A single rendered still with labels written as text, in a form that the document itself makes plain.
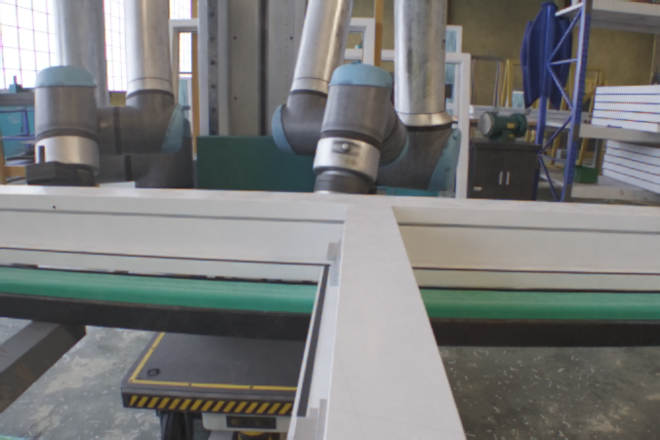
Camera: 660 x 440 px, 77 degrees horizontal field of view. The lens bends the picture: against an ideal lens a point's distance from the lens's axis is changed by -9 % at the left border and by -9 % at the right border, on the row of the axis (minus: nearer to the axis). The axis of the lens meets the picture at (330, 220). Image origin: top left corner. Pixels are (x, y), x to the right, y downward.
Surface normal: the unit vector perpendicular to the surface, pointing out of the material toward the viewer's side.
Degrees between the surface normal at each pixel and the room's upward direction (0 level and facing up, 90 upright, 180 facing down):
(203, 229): 90
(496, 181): 90
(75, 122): 67
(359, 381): 0
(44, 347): 90
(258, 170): 90
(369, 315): 0
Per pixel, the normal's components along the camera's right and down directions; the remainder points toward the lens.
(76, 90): 0.76, -0.20
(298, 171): 0.00, 0.25
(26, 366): 1.00, 0.04
